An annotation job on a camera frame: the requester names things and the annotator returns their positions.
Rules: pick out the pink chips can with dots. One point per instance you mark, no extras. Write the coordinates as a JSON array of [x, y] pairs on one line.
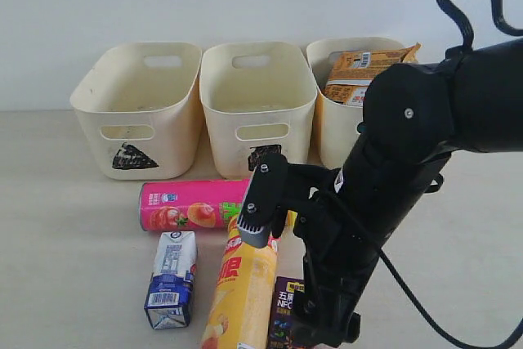
[[190, 205]]

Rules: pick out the yellow chips can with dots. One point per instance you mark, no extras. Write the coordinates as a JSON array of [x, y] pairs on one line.
[[240, 312]]

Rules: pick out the cream bin circle mark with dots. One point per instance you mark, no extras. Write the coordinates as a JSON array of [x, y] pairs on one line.
[[334, 125]]

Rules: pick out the purple juice carton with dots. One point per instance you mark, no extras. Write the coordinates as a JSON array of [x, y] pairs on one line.
[[280, 333]]

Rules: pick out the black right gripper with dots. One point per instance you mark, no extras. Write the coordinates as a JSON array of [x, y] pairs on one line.
[[341, 228]]

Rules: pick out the orange snack bag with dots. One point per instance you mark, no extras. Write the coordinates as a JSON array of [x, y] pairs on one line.
[[353, 72]]

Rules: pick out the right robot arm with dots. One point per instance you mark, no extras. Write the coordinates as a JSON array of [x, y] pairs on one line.
[[414, 117]]

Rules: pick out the cream bin triangle mark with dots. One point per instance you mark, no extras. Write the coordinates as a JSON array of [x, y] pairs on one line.
[[139, 108]]

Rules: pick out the white blue milk carton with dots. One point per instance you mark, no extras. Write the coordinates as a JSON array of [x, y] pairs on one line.
[[169, 299]]

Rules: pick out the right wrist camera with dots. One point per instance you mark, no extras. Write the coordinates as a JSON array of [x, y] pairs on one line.
[[261, 214]]

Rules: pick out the cream bin square mark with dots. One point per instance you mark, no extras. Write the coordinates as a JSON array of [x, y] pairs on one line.
[[257, 98]]

